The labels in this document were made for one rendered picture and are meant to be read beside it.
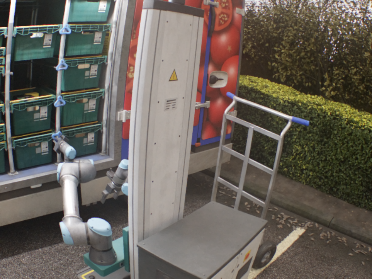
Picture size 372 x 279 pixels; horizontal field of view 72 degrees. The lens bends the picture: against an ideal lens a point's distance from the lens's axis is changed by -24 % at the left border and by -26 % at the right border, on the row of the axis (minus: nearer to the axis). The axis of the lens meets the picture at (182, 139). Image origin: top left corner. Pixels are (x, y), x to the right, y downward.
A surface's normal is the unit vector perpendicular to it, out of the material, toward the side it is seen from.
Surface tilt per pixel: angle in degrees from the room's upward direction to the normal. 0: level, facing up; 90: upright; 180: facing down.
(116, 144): 90
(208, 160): 90
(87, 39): 95
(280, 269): 0
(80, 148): 91
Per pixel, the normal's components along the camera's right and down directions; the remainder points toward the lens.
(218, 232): 0.10, -0.95
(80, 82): 0.68, 0.41
